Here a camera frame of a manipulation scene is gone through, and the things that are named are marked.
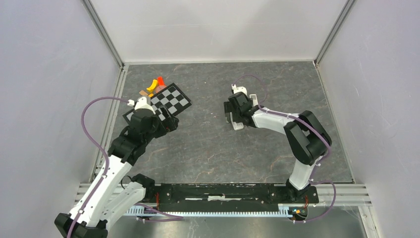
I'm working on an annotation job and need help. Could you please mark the white slotted cable duct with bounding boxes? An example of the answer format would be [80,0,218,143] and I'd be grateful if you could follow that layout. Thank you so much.
[123,205,309,218]

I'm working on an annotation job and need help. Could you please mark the white remote control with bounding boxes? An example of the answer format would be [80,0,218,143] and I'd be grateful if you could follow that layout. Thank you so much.
[231,121,244,131]
[249,94,259,107]

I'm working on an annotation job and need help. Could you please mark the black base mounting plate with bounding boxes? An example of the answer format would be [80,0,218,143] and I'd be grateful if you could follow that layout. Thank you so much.
[142,183,319,212]

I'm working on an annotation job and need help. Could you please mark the red toy block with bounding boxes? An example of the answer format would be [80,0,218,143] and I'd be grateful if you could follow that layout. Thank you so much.
[157,76,166,87]

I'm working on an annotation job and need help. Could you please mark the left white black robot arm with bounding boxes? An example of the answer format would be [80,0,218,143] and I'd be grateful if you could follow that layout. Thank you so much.
[54,107,179,238]

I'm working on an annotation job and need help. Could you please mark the checkerboard calibration plate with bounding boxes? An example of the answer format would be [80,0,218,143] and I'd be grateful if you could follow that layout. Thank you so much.
[122,82,193,122]

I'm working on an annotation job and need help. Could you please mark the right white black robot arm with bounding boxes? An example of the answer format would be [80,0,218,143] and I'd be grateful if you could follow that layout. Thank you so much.
[224,92,332,202]

